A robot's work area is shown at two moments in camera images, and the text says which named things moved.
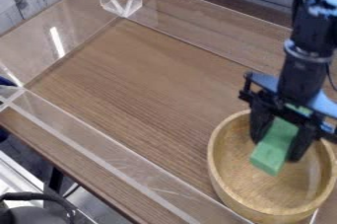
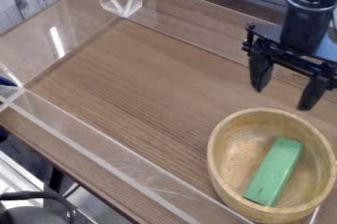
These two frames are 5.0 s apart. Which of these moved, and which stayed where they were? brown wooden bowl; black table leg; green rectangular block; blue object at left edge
Moved: green rectangular block
Stayed: brown wooden bowl; blue object at left edge; black table leg
